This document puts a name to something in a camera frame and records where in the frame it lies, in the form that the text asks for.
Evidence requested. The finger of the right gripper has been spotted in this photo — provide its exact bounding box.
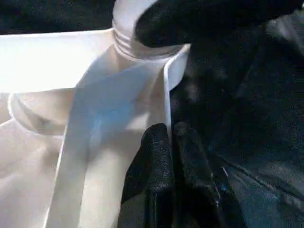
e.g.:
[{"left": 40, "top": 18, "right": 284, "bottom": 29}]
[{"left": 135, "top": 0, "right": 304, "bottom": 48}]

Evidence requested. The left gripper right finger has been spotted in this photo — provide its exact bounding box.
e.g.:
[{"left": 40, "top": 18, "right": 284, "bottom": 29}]
[{"left": 172, "top": 122, "right": 247, "bottom": 228}]

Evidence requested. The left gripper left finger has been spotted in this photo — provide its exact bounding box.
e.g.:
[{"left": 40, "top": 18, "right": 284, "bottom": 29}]
[{"left": 117, "top": 123, "right": 174, "bottom": 228}]

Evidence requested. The white plastic table leg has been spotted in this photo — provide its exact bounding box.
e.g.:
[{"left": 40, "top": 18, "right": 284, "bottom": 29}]
[{"left": 112, "top": 0, "right": 185, "bottom": 60}]

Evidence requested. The white plastic table top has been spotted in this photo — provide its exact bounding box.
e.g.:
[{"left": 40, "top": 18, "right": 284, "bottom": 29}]
[{"left": 0, "top": 28, "right": 191, "bottom": 228}]

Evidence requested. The black plastic mat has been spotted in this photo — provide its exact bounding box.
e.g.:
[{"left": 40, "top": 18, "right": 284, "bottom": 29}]
[{"left": 0, "top": 0, "right": 304, "bottom": 228}]

